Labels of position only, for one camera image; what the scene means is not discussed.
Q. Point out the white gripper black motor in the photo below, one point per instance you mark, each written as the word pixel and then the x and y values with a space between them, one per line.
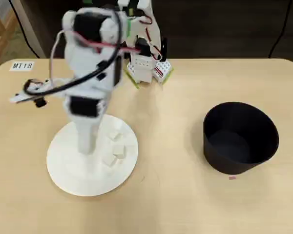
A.
pixel 84 106

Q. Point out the white cube block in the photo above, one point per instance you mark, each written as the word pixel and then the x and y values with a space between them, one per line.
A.
pixel 115 137
pixel 119 152
pixel 109 161

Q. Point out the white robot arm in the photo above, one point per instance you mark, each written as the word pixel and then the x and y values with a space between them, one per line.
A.
pixel 85 56

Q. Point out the white round plate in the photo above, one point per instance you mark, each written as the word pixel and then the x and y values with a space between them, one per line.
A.
pixel 88 178

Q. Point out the black round pot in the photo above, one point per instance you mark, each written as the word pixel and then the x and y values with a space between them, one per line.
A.
pixel 239 146

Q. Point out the white MT18 label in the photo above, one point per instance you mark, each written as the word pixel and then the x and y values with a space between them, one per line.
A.
pixel 22 66

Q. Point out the small green object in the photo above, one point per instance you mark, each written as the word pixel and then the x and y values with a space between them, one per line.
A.
pixel 87 2

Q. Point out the small pink tape piece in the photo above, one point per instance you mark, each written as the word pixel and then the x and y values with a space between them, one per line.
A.
pixel 232 178

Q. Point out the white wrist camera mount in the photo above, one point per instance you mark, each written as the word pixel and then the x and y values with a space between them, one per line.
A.
pixel 22 96

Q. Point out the grey metal post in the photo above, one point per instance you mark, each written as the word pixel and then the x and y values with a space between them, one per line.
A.
pixel 31 31

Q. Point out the light wooden furniture frame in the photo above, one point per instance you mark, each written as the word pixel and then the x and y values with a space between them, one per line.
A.
pixel 0 36

